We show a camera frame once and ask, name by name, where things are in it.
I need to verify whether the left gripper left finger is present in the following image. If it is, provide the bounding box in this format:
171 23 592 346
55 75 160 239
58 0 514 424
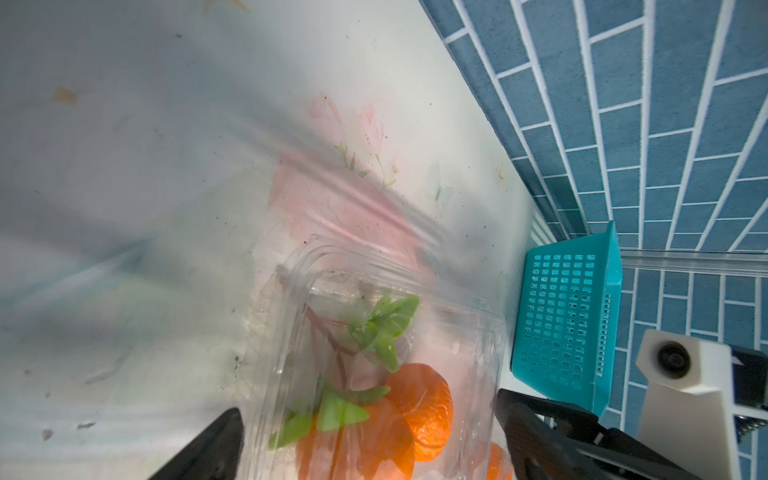
150 407 244 480

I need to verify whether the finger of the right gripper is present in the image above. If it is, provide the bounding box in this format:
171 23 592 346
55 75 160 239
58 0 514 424
495 389 696 479

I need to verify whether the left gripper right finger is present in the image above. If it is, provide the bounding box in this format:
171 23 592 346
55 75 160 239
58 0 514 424
504 403 600 479

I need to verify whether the teal plastic basket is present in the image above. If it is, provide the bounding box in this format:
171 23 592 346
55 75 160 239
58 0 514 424
511 222 622 416

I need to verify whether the clear clamshell container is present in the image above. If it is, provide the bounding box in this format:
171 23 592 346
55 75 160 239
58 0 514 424
238 236 504 479

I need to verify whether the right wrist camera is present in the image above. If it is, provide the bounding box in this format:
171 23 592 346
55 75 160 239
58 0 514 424
635 330 767 479

